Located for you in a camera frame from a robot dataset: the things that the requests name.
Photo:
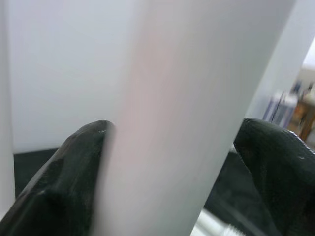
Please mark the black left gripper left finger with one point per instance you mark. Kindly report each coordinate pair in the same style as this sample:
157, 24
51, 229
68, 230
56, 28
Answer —
61, 191

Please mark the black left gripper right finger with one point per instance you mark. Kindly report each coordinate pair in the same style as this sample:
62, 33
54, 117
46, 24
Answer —
283, 184

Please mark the white plastic table leg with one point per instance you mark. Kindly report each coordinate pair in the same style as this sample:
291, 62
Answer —
167, 123
6, 98

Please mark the black fabric table cover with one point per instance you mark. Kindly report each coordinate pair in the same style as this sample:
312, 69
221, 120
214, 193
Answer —
231, 189

